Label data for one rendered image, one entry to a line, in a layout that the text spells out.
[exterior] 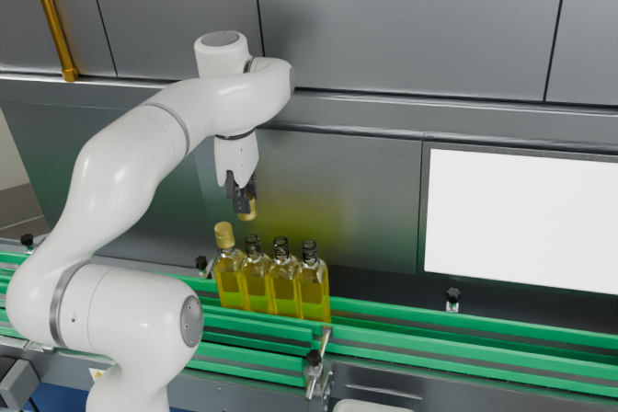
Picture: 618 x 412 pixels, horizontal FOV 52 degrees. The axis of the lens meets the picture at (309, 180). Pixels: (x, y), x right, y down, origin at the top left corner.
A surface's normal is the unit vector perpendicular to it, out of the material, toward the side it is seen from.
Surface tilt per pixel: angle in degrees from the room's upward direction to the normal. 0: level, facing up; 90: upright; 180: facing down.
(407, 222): 90
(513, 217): 90
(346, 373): 90
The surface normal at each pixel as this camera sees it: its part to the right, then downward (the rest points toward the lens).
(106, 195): 0.37, 0.02
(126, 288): -0.06, -0.69
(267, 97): 0.70, 0.25
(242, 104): 0.50, 0.32
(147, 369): -0.18, 0.46
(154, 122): 0.48, -0.73
